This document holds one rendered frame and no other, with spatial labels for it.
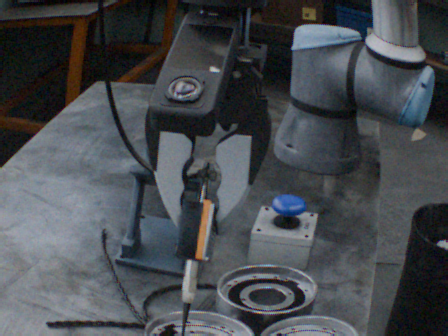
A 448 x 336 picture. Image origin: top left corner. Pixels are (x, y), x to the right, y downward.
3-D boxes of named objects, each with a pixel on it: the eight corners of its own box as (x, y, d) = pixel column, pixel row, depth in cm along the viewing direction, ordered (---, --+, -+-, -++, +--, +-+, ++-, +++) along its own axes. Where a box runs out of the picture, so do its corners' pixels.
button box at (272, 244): (305, 272, 84) (313, 236, 82) (246, 265, 85) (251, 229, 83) (313, 241, 91) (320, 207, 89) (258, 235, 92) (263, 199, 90)
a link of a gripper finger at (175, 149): (193, 204, 67) (214, 106, 63) (180, 234, 62) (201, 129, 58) (159, 195, 67) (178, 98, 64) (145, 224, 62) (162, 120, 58)
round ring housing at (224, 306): (260, 284, 81) (265, 254, 79) (327, 313, 74) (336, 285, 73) (193, 313, 74) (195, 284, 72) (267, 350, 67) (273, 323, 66)
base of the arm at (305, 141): (280, 132, 126) (284, 77, 122) (361, 147, 124) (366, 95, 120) (267, 165, 112) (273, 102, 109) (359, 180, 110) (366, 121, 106)
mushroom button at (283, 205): (298, 247, 84) (305, 209, 82) (264, 243, 85) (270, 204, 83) (302, 232, 88) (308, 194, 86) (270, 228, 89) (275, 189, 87)
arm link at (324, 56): (308, 82, 122) (311, 14, 117) (374, 105, 116) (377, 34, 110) (275, 94, 112) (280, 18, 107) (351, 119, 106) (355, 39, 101)
